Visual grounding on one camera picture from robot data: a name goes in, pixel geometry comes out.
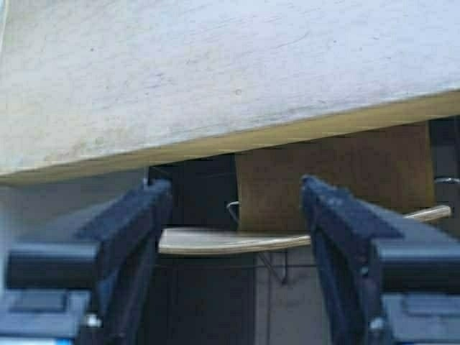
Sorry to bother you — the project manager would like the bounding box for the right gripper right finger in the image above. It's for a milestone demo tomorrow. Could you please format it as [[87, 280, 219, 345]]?
[[300, 175, 402, 344]]

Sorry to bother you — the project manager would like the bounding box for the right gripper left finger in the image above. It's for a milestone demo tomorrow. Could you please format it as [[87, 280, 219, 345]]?
[[75, 179, 173, 344]]

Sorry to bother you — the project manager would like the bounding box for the wooden chair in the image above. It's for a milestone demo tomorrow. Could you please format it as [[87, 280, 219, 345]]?
[[157, 121, 452, 285]]

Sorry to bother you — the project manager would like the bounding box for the long wooden window counter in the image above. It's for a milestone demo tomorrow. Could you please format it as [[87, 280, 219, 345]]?
[[1, 1, 459, 185]]

